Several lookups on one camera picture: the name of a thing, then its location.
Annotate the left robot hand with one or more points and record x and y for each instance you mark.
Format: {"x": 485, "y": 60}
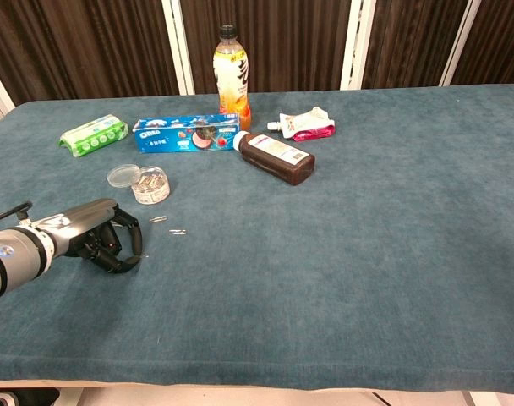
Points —
{"x": 83, "y": 220}

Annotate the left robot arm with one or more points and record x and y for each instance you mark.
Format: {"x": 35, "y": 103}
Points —
{"x": 16, "y": 258}

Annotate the clear round lid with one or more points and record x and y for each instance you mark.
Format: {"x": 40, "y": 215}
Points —
{"x": 121, "y": 175}

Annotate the clear paperclip container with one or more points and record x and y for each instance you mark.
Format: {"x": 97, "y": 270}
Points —
{"x": 151, "y": 188}

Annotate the green tissue pack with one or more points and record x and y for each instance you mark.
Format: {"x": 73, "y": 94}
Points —
{"x": 92, "y": 135}

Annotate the blue Oreo cookie box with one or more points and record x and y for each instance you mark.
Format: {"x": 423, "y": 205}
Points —
{"x": 168, "y": 137}

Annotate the orange drink bottle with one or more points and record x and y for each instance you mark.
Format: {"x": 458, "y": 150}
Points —
{"x": 231, "y": 84}

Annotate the brown medicine bottle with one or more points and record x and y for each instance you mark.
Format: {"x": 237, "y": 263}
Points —
{"x": 278, "y": 156}

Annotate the pink white spout pouch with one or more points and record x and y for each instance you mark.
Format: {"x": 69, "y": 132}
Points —
{"x": 303, "y": 124}

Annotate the teal table cloth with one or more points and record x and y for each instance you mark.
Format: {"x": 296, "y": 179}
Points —
{"x": 324, "y": 254}

